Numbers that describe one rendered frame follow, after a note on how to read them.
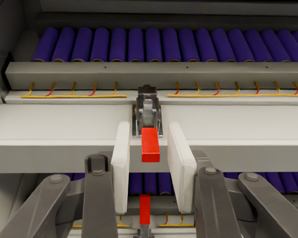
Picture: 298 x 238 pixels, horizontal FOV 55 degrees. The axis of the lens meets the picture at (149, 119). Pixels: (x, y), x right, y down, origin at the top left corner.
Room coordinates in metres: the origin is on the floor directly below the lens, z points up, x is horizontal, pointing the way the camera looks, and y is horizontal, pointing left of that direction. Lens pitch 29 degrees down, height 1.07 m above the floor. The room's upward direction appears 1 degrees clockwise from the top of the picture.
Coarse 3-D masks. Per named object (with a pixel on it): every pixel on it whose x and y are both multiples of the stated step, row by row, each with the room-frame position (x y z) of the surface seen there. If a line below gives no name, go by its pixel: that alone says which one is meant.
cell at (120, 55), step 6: (114, 30) 0.35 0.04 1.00; (120, 30) 0.35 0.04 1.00; (114, 36) 0.34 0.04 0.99; (120, 36) 0.34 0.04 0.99; (126, 36) 0.35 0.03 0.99; (114, 42) 0.32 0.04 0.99; (120, 42) 0.32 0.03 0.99; (114, 48) 0.31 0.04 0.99; (120, 48) 0.31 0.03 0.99; (114, 54) 0.30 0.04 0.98; (120, 54) 0.30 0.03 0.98; (120, 60) 0.30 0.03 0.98
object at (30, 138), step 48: (48, 0) 0.37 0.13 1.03; (96, 0) 0.37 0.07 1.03; (144, 0) 0.38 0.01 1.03; (192, 0) 0.38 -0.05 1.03; (0, 48) 0.31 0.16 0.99; (0, 96) 0.25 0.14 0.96; (240, 96) 0.27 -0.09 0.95; (288, 96) 0.28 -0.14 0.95; (0, 144) 0.20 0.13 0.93; (48, 144) 0.20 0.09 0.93; (96, 144) 0.21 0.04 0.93; (192, 144) 0.21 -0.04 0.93; (240, 144) 0.21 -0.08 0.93; (288, 144) 0.21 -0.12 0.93
